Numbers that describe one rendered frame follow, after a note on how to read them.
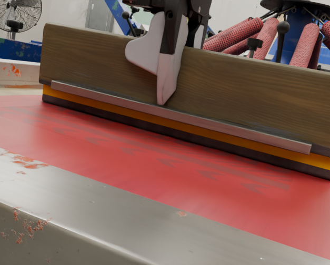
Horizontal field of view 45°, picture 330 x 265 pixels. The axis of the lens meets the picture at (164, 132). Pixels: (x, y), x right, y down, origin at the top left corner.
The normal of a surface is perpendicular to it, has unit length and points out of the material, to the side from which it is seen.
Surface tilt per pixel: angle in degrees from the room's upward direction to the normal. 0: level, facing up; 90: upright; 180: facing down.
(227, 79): 94
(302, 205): 0
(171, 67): 104
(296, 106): 94
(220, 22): 90
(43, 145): 0
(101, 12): 90
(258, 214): 0
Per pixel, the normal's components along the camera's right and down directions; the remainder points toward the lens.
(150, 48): -0.36, -0.01
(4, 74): 0.90, 0.25
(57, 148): 0.19, -0.97
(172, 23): -0.40, 0.26
